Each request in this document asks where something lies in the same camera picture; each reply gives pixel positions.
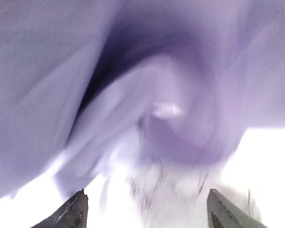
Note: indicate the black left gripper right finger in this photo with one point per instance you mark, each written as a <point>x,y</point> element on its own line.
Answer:
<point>222,213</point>

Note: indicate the lilac folding umbrella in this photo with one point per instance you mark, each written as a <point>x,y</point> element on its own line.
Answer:
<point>76,74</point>

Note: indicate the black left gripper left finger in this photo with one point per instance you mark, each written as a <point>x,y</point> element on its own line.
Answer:
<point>72,214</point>

